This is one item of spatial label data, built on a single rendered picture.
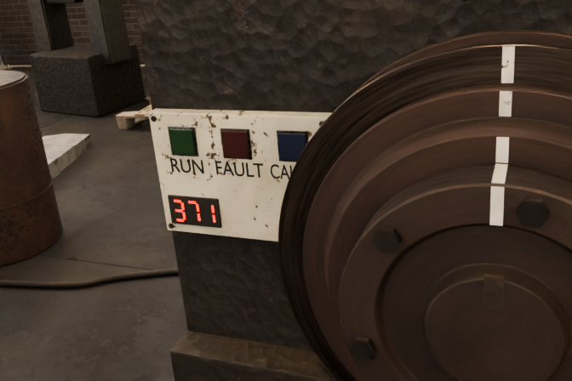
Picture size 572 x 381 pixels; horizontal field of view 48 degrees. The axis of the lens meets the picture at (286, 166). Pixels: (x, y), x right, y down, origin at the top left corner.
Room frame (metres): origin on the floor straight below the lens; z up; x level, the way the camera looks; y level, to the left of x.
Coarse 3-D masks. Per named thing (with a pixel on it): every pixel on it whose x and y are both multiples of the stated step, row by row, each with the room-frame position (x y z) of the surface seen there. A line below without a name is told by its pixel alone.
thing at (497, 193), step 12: (504, 48) 0.54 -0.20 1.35; (504, 60) 0.54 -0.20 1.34; (504, 72) 0.54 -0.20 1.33; (504, 96) 0.53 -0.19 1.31; (504, 108) 0.53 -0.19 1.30; (504, 144) 0.51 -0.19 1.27; (504, 156) 0.51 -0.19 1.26; (504, 168) 0.49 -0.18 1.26; (492, 180) 0.47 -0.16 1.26; (504, 180) 0.47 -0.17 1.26; (492, 192) 0.47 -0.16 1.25; (492, 204) 0.47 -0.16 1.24; (492, 216) 0.47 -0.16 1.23
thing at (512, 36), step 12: (468, 36) 0.62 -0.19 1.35; (480, 36) 0.61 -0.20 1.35; (492, 36) 0.61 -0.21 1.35; (504, 36) 0.60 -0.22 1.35; (516, 36) 0.60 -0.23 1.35; (528, 36) 0.60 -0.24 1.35; (540, 36) 0.59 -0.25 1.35; (552, 36) 0.59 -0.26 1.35; (564, 36) 0.58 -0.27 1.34; (432, 48) 0.63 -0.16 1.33; (444, 48) 0.63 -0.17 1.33; (408, 60) 0.64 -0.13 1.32; (384, 72) 0.65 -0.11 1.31
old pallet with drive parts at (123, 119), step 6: (150, 102) 5.64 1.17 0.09; (144, 108) 5.22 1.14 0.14; (150, 108) 5.21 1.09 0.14; (120, 114) 5.19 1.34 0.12; (126, 114) 5.16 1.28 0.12; (132, 114) 5.15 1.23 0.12; (138, 114) 5.07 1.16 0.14; (144, 114) 5.05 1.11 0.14; (120, 120) 5.14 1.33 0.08; (126, 120) 5.12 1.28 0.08; (132, 120) 5.21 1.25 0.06; (138, 120) 5.31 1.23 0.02; (120, 126) 5.14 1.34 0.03; (126, 126) 5.12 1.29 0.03; (132, 126) 5.19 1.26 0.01
